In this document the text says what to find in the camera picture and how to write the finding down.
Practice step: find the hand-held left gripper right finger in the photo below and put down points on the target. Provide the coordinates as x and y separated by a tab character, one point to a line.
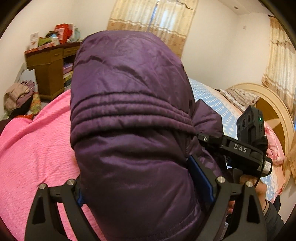
201	178

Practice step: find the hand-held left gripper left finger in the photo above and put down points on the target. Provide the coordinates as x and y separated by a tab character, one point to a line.
79	199

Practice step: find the dark purple padded jacket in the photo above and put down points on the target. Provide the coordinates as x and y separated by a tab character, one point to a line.
129	115

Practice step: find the pile of clothes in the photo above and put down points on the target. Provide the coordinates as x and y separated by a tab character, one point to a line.
16	95

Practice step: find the person's right hand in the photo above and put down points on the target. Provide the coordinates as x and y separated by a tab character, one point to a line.
260	192

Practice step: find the folded pink floral quilt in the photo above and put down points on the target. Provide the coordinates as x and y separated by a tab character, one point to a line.
275	143

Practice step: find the grey patterned pillow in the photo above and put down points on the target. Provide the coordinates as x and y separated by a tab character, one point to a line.
240	97

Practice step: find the cream wooden bed headboard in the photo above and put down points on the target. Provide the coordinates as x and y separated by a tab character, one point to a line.
272	97

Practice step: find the pink textured blanket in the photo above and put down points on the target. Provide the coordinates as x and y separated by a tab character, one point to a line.
34	150

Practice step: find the beige patterned side curtain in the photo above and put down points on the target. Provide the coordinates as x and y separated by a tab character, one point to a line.
279	69

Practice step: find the yellow patterned cloth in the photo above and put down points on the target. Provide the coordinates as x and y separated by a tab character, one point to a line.
35	102

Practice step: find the stacked boxes under desk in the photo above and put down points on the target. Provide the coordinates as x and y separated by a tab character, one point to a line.
67	74

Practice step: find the brown wooden desk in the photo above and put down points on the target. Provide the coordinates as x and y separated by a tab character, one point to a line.
48	69

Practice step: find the white paper bag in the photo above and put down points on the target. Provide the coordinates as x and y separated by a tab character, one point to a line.
22	74

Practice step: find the beige patterned window curtain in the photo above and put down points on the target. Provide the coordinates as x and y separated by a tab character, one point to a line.
161	20

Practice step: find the green cloth on desk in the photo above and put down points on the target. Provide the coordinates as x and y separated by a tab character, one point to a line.
46	42

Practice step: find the white printed card box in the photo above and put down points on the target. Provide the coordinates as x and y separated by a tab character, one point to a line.
34	40

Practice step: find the light blue bag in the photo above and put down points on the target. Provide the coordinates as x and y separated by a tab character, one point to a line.
77	33

